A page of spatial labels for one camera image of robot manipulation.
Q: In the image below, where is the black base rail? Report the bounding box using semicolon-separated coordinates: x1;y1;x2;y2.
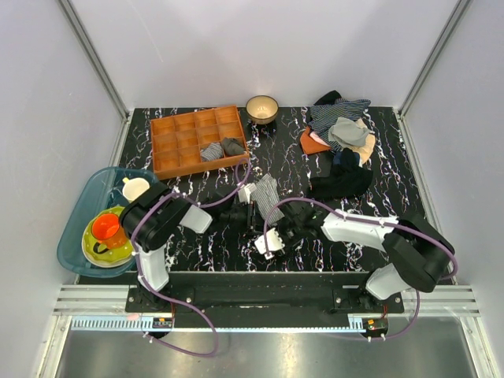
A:
125;270;406;330

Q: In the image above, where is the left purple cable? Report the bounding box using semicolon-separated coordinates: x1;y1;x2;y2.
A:
129;157;253;358

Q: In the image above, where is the navy striped garment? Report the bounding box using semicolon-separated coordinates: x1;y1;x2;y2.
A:
309;98;371;150

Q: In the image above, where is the grey striped underwear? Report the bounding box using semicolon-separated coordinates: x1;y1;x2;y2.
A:
250;173;284;226

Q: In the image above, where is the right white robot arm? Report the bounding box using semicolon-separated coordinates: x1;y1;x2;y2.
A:
275;198;458;313

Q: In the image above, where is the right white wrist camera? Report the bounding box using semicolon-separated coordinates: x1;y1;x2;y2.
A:
254;228;285;260

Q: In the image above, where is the rolled striped underwear in tray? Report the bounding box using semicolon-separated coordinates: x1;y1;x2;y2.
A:
200;143;224;161

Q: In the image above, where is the beige garment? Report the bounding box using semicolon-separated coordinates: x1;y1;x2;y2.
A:
351;119;376;165

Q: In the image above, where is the beige ceramic bowl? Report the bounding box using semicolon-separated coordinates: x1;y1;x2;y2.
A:
246;95;279;124

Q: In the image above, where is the orange garment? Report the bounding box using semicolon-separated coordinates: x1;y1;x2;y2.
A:
299;126;331;155

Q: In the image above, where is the green dotted plate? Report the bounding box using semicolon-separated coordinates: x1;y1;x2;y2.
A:
81;206;133;268

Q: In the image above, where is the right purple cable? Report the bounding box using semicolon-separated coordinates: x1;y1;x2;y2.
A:
262;197;460;342

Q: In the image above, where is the grey garment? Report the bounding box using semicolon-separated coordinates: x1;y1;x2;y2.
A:
328;117;371;147

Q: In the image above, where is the purple cable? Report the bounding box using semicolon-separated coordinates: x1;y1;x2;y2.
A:
262;197;460;342
129;157;253;358

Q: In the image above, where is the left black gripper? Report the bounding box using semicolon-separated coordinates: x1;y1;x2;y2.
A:
220;200;268;235

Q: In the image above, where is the cream and green mug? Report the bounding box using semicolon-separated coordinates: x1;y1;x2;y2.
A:
121;177;150;203

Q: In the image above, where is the rolled dark grey underwear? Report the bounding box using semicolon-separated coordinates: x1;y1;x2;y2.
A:
220;137;246;157

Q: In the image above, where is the teal plastic bin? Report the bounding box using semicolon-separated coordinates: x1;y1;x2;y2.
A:
57;167;158;279

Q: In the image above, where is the orange cup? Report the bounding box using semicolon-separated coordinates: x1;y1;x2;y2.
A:
91;213;128;254

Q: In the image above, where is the orange compartment tray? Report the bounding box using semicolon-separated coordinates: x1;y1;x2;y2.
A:
150;106;250;180

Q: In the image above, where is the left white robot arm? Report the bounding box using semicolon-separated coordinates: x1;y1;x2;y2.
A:
120;179;258;312

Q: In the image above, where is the dark blue garment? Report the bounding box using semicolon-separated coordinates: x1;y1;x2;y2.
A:
332;148;361;167

